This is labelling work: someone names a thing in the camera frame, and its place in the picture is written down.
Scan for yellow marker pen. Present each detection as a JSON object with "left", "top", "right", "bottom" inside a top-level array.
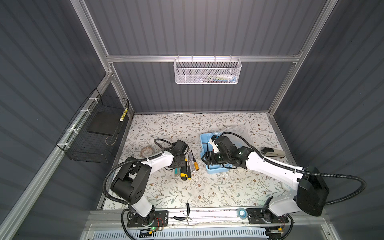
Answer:
[{"left": 120, "top": 108, "right": 128, "bottom": 122}]

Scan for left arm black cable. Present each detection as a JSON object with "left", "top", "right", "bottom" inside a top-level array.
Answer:
[{"left": 101, "top": 137, "right": 176, "bottom": 240}]

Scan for black pliers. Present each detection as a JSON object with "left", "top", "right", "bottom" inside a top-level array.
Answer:
[{"left": 173, "top": 203, "right": 192, "bottom": 225}]

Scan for black wire basket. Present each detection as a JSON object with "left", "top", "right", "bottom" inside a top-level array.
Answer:
[{"left": 57, "top": 90, "right": 130, "bottom": 164}]

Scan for blue tape roll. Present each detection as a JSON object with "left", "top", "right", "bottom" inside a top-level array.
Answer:
[{"left": 237, "top": 208, "right": 248, "bottom": 220}]

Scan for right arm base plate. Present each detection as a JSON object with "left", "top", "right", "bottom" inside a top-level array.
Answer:
[{"left": 246, "top": 207, "right": 289, "bottom": 225}]

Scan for black pad in basket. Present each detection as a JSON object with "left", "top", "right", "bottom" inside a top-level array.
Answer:
[{"left": 87, "top": 112, "right": 121, "bottom": 136}]

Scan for white wire mesh basket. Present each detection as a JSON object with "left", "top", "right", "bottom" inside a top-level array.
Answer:
[{"left": 173, "top": 57, "right": 242, "bottom": 85}]

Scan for black yellow small screwdriver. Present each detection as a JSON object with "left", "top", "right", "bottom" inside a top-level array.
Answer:
[{"left": 187, "top": 162, "right": 192, "bottom": 180}]

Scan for yellow handle screwdriver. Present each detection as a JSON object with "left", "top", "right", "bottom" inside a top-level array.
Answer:
[{"left": 191, "top": 150, "right": 200, "bottom": 171}]

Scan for brown tape roll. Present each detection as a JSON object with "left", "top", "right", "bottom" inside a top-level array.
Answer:
[{"left": 140, "top": 146, "right": 155, "bottom": 158}]

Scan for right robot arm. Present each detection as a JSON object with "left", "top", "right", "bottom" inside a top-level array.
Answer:
[{"left": 202, "top": 147, "right": 329, "bottom": 222}]

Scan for black hex key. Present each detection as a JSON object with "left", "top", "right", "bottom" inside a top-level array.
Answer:
[{"left": 203, "top": 143, "right": 209, "bottom": 164}]

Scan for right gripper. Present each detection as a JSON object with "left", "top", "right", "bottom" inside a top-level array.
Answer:
[{"left": 200, "top": 150, "right": 229, "bottom": 164}]

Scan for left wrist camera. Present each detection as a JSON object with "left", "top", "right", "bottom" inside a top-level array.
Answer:
[{"left": 174, "top": 140, "right": 189, "bottom": 156}]

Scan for yellow black utility knife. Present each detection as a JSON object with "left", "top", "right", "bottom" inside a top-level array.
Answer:
[{"left": 180, "top": 158, "right": 188, "bottom": 181}]

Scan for grey black stapler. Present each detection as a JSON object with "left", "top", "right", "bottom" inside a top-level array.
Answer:
[{"left": 260, "top": 147, "right": 286, "bottom": 158}]

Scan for clear handle screwdriver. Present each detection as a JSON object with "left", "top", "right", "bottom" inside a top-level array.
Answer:
[{"left": 187, "top": 146, "right": 193, "bottom": 164}]

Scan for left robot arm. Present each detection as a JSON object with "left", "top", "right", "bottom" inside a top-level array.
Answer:
[{"left": 110, "top": 151, "right": 186, "bottom": 222}]

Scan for blue plastic tool box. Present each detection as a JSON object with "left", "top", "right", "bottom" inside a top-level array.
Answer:
[{"left": 199, "top": 125, "right": 250, "bottom": 175}]

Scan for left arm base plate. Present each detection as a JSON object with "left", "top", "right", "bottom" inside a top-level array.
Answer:
[{"left": 126, "top": 211, "right": 169, "bottom": 228}]

